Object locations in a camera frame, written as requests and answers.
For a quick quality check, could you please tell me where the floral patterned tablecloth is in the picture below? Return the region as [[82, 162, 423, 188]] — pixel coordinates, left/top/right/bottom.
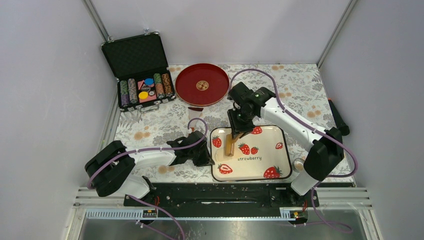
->
[[114, 64, 335, 183]]

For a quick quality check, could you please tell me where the silver tape roll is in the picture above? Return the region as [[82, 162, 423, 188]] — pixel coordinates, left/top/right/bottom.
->
[[292, 158, 305, 173]]

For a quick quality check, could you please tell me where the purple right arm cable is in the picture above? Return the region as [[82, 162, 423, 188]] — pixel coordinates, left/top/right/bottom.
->
[[228, 68, 359, 234]]

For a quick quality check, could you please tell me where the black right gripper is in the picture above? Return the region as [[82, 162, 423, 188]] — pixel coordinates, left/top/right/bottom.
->
[[227, 107, 256, 140]]

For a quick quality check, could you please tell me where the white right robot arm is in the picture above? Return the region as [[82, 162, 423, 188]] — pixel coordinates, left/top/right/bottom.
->
[[227, 82, 344, 206]]

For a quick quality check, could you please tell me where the square strawberry ceramic plate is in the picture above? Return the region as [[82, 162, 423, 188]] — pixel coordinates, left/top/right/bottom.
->
[[210, 125, 293, 182]]

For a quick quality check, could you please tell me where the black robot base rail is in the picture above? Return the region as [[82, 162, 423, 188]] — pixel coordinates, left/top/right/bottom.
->
[[142, 182, 320, 213]]

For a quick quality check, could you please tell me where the black poker chip case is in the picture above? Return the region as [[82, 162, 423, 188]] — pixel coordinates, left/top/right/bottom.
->
[[100, 32, 176, 112]]

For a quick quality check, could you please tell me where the slotted grey cable duct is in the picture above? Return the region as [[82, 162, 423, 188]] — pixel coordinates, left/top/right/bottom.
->
[[84, 207, 302, 221]]

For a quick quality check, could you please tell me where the wooden dough roller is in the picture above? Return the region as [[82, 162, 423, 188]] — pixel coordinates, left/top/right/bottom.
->
[[224, 133, 239, 156]]

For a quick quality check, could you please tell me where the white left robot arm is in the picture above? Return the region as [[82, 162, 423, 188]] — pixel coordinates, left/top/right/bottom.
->
[[84, 130, 214, 206]]

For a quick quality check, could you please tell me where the round red lacquer tray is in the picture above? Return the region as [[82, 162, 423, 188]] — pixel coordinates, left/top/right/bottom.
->
[[174, 63, 230, 107]]

